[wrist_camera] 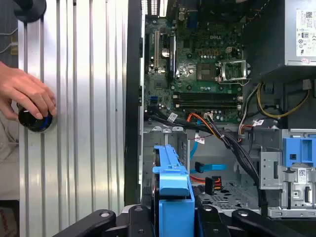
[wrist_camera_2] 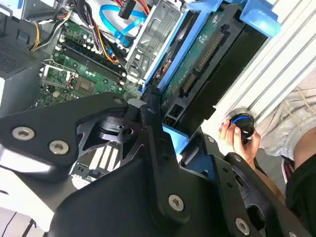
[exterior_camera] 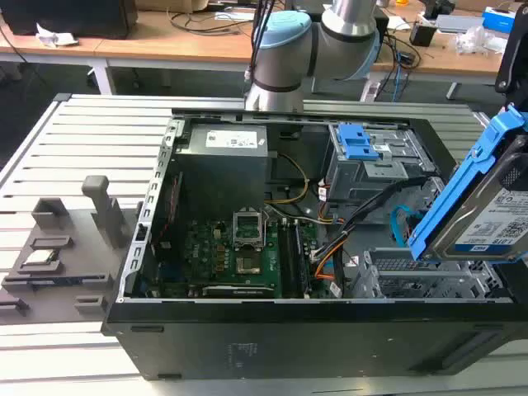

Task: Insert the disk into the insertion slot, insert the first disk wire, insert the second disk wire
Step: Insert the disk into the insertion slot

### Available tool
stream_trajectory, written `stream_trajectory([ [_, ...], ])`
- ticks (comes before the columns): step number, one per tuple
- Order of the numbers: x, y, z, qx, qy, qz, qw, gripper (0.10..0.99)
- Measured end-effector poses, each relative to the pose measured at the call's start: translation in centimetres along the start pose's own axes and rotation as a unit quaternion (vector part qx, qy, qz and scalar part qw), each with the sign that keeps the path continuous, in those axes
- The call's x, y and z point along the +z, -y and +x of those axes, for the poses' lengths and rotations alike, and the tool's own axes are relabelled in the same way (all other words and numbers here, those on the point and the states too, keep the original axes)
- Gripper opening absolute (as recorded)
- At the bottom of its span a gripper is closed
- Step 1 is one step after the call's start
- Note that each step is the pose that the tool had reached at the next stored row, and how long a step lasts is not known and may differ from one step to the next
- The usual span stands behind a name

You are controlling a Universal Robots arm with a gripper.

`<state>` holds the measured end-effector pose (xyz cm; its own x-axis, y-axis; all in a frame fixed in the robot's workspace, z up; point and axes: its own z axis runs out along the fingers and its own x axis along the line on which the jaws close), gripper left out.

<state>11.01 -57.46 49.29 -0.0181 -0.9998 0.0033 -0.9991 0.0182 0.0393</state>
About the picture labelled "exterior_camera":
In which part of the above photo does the black wire bundle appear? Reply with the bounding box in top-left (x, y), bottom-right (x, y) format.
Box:
top-left (311, 176), bottom-right (427, 259)

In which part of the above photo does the blue cardboard box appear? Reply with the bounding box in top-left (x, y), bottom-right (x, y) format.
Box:
top-left (481, 6), bottom-right (517, 32)

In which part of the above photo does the blue plastic drive bracket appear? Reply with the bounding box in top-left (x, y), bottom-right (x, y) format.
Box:
top-left (335, 123), bottom-right (380, 161)

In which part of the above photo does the black expansion slot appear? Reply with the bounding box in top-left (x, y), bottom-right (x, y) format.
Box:
top-left (200, 284), bottom-right (276, 299)

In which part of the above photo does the yellow wire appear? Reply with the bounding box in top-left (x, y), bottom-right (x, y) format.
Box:
top-left (263, 152), bottom-right (311, 205)

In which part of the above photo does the black open PC case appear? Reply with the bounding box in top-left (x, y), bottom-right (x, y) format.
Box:
top-left (101, 107), bottom-right (528, 381)

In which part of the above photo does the silver drive cage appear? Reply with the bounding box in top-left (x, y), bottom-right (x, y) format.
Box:
top-left (324, 122), bottom-right (439, 204)

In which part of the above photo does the grey parts rack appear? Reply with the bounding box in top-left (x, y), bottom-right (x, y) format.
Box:
top-left (0, 175), bottom-right (144, 328)

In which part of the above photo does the wooden desk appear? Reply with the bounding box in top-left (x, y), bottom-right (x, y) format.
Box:
top-left (0, 7), bottom-right (509, 76)

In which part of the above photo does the metal socket cover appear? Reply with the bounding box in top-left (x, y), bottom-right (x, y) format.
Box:
top-left (233, 209), bottom-right (266, 251)

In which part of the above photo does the CPU socket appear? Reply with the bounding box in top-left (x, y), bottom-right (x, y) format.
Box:
top-left (235, 254), bottom-right (264, 276)

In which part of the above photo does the hard disk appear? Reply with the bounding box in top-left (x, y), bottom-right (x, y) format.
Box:
top-left (406, 104), bottom-right (528, 265)

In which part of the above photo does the orange wire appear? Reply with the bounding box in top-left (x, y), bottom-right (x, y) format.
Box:
top-left (314, 242), bottom-right (344, 282)

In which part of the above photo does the clear plastic bag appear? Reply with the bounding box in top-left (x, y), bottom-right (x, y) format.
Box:
top-left (455, 26), bottom-right (507, 55)

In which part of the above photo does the white power strip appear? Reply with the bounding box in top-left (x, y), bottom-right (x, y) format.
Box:
top-left (360, 79), bottom-right (381, 103)

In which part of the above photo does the flat grey box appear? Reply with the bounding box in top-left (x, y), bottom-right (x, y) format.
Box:
top-left (434, 13), bottom-right (486, 35)

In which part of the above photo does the blue disk wire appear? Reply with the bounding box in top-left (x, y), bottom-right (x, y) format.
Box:
top-left (389, 203), bottom-right (422, 249)

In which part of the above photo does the RAM stick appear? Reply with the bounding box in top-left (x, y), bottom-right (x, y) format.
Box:
top-left (2, 274), bottom-right (106, 286)

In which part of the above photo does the black RAM slot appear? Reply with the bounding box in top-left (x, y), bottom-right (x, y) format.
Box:
top-left (291, 219), bottom-right (312, 298)
top-left (277, 219), bottom-right (299, 299)

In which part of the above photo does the grey power supply unit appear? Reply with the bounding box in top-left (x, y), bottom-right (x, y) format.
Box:
top-left (174, 123), bottom-right (276, 210)

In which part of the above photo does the silver disk bay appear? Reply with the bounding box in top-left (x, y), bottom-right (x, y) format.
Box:
top-left (357, 246), bottom-right (513, 301)

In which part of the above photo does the green motherboard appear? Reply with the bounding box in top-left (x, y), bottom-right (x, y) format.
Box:
top-left (158, 217), bottom-right (331, 299)

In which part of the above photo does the large black box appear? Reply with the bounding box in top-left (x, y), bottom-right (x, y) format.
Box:
top-left (0, 0), bottom-right (138, 40)

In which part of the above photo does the crumpled white paper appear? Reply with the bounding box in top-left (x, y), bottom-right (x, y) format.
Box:
top-left (35, 21), bottom-right (80, 47)

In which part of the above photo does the silver CPU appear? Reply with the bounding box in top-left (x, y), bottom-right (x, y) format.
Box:
top-left (23, 248), bottom-right (57, 266)

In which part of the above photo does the small black box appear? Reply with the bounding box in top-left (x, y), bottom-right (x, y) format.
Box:
top-left (408, 21), bottom-right (438, 48)

